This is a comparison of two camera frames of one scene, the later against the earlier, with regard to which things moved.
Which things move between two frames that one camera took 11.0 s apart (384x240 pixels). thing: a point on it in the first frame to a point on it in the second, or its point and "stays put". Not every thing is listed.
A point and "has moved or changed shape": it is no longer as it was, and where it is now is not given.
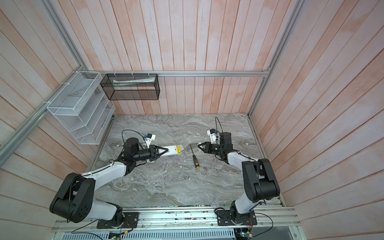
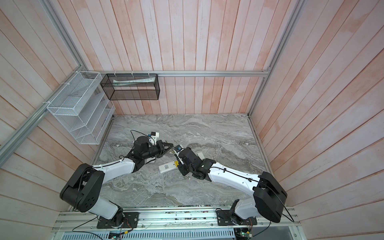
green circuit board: x=113 y=235 stays put
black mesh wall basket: x=131 y=87 stays put
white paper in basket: x=118 y=83 stays put
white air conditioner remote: x=172 y=150 has moved or changed shape
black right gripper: x=207 y=149 to x=183 y=171
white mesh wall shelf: x=84 y=104 stays put
